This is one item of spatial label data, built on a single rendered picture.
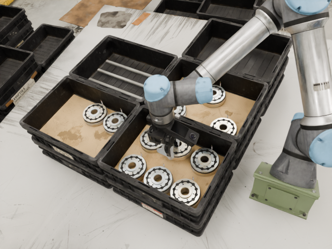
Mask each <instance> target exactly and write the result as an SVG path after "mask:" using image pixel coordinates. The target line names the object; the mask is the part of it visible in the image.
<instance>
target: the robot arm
mask: <svg viewBox="0 0 332 249"><path fill-rule="evenodd" d="M330 2H331V0H266V1H265V2H264V3H263V4H262V5H261V6H260V7H259V8H258V9H257V10H256V13H255V16H254V17H253V18H252V19H250V20H249V21H248V22H247V23H246V24H245V25H244V26H243V27H241V28H240V29H239V30H238V31H237V32H236V33H235V34H234V35H233V36H232V37H231V38H230V39H229V40H227V41H226V42H225V43H224V44H223V45H222V46H221V47H220V48H219V49H217V50H216V51H215V52H214V53H213V54H212V55H211V56H210V57H208V58H207V59H206V60H205V61H204V62H203V63H202V64H201V65H200V66H198V67H197V68H196V69H195V70H194V71H193V72H192V73H191V74H190V75H188V76H187V77H185V78H184V79H183V80H179V81H170V82H169V80H168V78H167V77H165V76H161V75H153V76H150V77H149V78H148V79H147V80H146V81H145V83H144V86H143V87H144V93H145V99H146V101H147V105H148V109H149V115H148V116H147V118H146V119H147V121H150V122H151V125H150V127H149V130H148V132H147V134H148V138H149V141H150V142H152V143H155V144H159V145H160V144H161V143H162V147H161V148H157V152H158V153H160V154H162V155H164V156H166V157H167V158H168V159H169V160H172V159H173V158H174V152H173V144H174V146H175V147H179V141H182V142H183V143H185V144H187V145H189V146H190V147H193V146H195V145H196V144H197V141H198V139H199V134H198V133H196V132H195V131H193V130H191V129H190V128H188V127H186V126H184V125H183V124H181V123H179V122H177V121H176V120H174V109H173V108H174V107H179V106H187V105H195V104H204V103H209V102H211V101H212V100H213V91H212V85H213V84H214V83H215V82H216V81H217V80H218V79H220V78H221V77H222V76H223V75H224V74H225V73H227V72H228V71H229V70H230V69H231V68H232V67H233V66H235V65H236V64H237V63H238V62H239V61H240V60H241V59H243V58H244V57H245V56H246V55H247V54H248V53H249V52H251V51H252V50H253V49H254V48H255V47H256V46H257V45H259V44H260V43H261V42H262V41H263V40H264V39H265V38H267V37H268V36H269V35H270V34H276V33H277V32H278V31H279V30H280V29H281V28H283V27H284V30H286V31H288V32H289V33H290V34H291V39H292V45H293V51H294V57H295V63H296V69H297V75H298V81H299V87H300V94H301V100H302V106H303V111H304V113H302V112H298V113H295V114H294V116H293V119H292V120H291V125H290V128H289V131H288V134H287V137H286V140H285V143H284V146H283V150H282V152H281V154H280V155H279V157H278V158H277V159H276V161H275V162H274V163H273V165H272V166H271V169H270V174H271V175H272V176H274V177H275V178H277V179H279V180H281V181H283V182H285V183H288V184H290V185H293V186H297V187H301V188H306V189H314V188H315V186H316V183H317V164H318V165H321V166H324V167H332V74H331V67H330V60H329V54H328V47H327V40H326V33H325V24H326V23H327V21H328V20H329V18H330V15H329V8H328V5H329V4H330ZM150 136H151V139H150Z"/></svg>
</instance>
